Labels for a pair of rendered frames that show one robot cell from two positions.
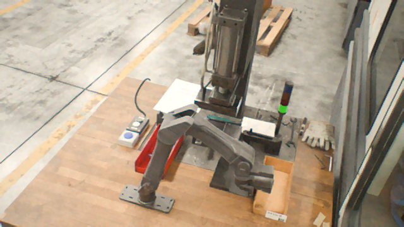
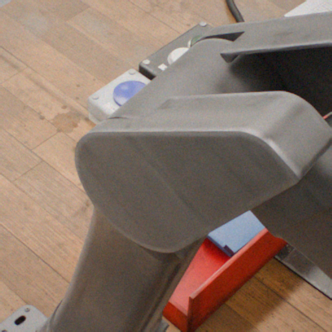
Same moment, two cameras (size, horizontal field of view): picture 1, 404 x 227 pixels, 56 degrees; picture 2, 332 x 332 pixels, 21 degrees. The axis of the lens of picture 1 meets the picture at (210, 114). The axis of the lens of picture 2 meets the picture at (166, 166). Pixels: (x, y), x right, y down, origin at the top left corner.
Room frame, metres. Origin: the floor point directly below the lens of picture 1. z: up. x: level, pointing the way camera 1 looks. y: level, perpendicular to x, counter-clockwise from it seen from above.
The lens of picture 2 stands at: (0.64, 0.00, 1.56)
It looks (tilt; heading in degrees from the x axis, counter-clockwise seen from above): 48 degrees down; 28
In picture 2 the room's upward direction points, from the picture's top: 4 degrees clockwise
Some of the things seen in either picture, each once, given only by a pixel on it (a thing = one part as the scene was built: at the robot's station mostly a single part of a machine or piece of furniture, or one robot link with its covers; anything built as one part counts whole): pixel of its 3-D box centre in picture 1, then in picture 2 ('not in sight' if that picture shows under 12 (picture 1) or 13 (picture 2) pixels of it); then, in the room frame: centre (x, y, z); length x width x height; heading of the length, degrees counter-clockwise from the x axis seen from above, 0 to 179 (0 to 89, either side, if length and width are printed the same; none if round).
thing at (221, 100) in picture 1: (225, 72); not in sight; (1.33, -0.04, 1.22); 0.26 x 0.18 x 0.30; 168
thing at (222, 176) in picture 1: (235, 176); not in sight; (1.05, -0.13, 0.91); 0.17 x 0.16 x 0.02; 78
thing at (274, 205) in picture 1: (274, 187); not in sight; (1.00, -0.28, 0.93); 0.25 x 0.13 x 0.08; 168
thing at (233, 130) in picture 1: (218, 128); not in sight; (1.26, -0.04, 0.98); 0.20 x 0.10 x 0.01; 78
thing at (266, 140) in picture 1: (258, 139); not in sight; (1.25, -0.22, 0.95); 0.15 x 0.03 x 0.10; 78
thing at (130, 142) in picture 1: (129, 140); (131, 116); (1.20, 0.34, 0.90); 0.07 x 0.07 x 0.06; 78
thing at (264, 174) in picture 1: (255, 168); not in sight; (0.86, -0.17, 1.16); 0.12 x 0.09 x 0.12; 84
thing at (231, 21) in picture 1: (226, 49); not in sight; (1.26, -0.03, 1.37); 0.11 x 0.09 x 0.30; 78
